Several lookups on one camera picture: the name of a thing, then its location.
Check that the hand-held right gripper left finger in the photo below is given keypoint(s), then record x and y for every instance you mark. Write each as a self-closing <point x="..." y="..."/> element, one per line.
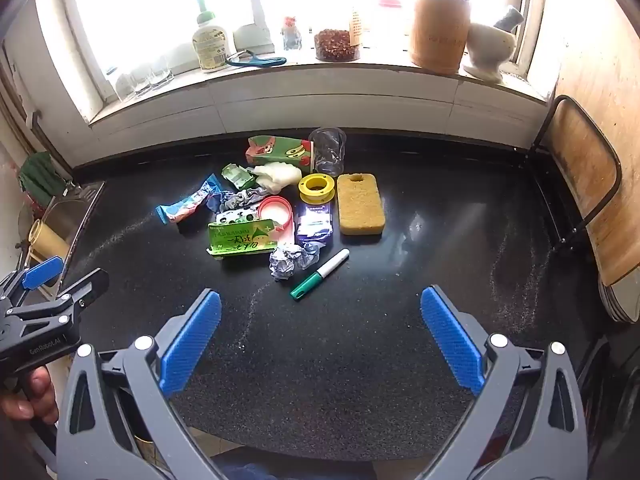
<point x="192" y="345"/>

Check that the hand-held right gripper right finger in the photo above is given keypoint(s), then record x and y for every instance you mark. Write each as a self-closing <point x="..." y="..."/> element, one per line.
<point x="450" y="345"/>

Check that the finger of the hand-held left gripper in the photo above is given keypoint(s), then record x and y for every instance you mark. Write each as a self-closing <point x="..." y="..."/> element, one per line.
<point x="42" y="270"/>
<point x="82" y="287"/>

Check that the blue and white snack wrapper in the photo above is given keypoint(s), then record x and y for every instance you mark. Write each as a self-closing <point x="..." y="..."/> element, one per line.
<point x="185" y="205"/>

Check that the blue grey wrapper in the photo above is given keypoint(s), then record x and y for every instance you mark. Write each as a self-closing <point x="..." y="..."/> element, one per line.
<point x="240" y="199"/>

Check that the yellow sponge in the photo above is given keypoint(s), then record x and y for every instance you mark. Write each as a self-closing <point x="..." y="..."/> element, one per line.
<point x="361" y="207"/>

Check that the white tissue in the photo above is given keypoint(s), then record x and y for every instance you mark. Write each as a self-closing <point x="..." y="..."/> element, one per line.
<point x="275" y="177"/>

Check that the person's left hand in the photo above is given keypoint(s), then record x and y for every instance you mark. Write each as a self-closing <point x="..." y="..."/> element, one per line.
<point x="35" y="395"/>

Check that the tan container in sink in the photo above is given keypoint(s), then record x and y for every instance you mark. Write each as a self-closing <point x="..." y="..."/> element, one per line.
<point x="47" y="242"/>

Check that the steel sink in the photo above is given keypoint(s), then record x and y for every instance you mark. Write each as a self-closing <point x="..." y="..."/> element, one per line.
<point x="70" y="215"/>

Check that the green cloth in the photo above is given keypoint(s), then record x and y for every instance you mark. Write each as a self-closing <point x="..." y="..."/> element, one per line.
<point x="37" y="172"/>

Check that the flat green carton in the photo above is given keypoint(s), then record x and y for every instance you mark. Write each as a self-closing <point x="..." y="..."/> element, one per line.
<point x="240" y="240"/>

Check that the crumpled silver paper ball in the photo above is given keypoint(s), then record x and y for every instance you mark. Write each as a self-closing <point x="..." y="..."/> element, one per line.
<point x="285" y="262"/>

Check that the black spotted white packet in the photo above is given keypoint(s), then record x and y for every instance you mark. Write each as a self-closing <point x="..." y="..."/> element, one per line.
<point x="235" y="217"/>

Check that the green and white marker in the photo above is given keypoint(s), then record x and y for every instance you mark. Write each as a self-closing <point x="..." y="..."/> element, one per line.
<point x="320" y="275"/>

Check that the crumpled clear plastic piece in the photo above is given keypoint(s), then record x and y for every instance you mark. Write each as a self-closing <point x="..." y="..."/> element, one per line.
<point x="311" y="252"/>

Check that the purple and white packet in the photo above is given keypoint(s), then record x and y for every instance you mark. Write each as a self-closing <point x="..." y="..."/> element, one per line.
<point x="314" y="222"/>

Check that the small green wrapper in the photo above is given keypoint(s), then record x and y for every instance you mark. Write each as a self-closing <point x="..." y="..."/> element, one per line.
<point x="236" y="175"/>

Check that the yellow tape spool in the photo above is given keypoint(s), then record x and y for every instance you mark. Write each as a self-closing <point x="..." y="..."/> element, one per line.
<point x="304" y="185"/>

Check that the small drinking glass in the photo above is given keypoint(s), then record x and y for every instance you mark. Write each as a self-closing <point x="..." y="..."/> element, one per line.
<point x="162" y="75"/>
<point x="125" y="87"/>
<point x="142" y="81"/>

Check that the clear plastic cup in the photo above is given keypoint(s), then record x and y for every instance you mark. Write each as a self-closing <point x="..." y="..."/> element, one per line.
<point x="327" y="155"/>

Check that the white bottle with green cap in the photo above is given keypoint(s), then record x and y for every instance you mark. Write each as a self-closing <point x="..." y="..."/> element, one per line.
<point x="212" y="45"/>

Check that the white windowsill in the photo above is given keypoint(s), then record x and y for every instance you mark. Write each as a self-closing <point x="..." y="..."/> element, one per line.
<point x="350" y="85"/>

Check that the white stone mortar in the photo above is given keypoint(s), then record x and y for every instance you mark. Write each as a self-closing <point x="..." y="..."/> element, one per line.
<point x="487" y="52"/>

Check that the wooden utensil holder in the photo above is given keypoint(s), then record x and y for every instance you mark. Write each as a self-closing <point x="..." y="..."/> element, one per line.
<point x="440" y="32"/>

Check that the jar of red dried berries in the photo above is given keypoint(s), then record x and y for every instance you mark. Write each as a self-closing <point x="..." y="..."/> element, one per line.
<point x="337" y="45"/>

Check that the small bottle with red cap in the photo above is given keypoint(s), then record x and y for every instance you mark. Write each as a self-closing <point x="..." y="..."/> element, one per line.
<point x="291" y="35"/>

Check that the white stone pestle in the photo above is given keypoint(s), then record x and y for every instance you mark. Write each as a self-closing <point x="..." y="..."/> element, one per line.
<point x="510" y="17"/>

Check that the clear bottle with orange label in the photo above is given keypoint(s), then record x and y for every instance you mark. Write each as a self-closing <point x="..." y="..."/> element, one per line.
<point x="356" y="25"/>

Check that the wooden chair with black frame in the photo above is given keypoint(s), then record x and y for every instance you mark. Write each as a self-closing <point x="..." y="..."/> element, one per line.
<point x="590" y="200"/>

